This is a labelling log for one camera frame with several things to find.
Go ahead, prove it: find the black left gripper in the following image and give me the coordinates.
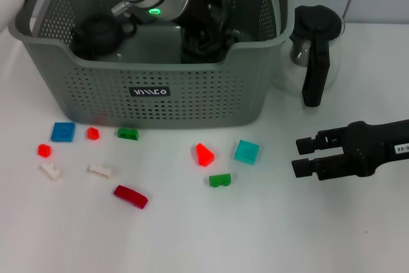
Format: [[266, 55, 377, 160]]
[[174, 0, 225, 38]]

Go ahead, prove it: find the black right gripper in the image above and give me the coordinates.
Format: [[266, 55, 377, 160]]
[[291, 119, 409, 180]]

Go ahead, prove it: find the grey perforated plastic storage bin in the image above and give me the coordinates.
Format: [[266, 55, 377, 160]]
[[8, 0, 295, 130]]

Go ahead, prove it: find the teal square toy brick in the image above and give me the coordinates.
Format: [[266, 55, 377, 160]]
[[234, 139, 260, 165]]

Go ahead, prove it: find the black clay teapot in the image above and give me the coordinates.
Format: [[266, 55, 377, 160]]
[[70, 13, 137, 56]]

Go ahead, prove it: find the green toy brick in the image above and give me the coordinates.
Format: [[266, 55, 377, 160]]
[[117, 127, 140, 141], [208, 173, 233, 188]]

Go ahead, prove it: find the orange-red sloped toy brick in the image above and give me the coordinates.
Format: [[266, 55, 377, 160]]
[[194, 142, 215, 168]]

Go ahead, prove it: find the blue square toy brick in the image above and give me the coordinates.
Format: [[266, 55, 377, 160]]
[[50, 121, 77, 143]]

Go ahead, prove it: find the white toy brick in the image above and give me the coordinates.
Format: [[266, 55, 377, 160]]
[[40, 161, 63, 182], [86, 163, 118, 180]]

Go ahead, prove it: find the dark red curved toy brick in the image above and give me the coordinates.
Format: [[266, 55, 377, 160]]
[[113, 185, 149, 210]]

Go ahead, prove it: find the glass coffee pot black handle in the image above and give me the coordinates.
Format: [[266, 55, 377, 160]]
[[271, 4, 346, 108]]

